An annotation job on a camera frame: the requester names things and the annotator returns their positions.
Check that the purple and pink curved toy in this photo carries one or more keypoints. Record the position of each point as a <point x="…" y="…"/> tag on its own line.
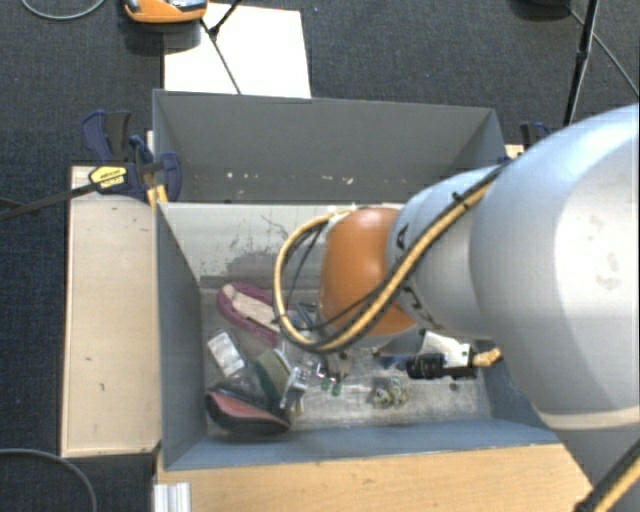
<point x="235" y="310"/>

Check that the clear plastic packet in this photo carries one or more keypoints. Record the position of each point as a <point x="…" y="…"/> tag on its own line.
<point x="226" y="353"/>

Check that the grey metal bin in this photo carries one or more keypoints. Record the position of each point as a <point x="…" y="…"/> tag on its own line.
<point x="320" y="145"/>

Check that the pale wood flat board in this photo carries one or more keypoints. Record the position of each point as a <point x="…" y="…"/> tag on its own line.
<point x="112" y="310"/>

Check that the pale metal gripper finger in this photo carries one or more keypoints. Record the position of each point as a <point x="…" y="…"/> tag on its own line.
<point x="292" y="382"/>
<point x="299" y="397"/>

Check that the dark green flat block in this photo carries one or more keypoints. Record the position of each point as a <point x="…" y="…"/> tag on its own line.
<point x="271" y="372"/>

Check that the black and red case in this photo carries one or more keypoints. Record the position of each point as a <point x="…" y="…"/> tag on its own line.
<point x="245" y="412"/>

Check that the black cylinder on white bracket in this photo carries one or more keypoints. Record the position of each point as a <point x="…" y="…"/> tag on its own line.
<point x="430" y="365"/>

